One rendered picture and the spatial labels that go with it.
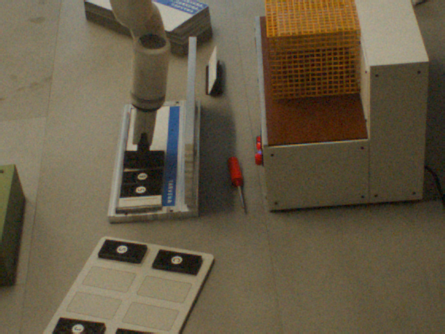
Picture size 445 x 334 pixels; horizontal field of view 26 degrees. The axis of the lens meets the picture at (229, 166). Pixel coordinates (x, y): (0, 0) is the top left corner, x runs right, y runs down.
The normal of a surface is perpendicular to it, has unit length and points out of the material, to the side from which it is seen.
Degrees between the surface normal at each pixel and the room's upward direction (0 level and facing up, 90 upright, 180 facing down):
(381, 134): 90
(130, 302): 0
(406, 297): 0
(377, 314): 0
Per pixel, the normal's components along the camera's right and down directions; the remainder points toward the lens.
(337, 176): 0.01, 0.63
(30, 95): -0.09, -0.77
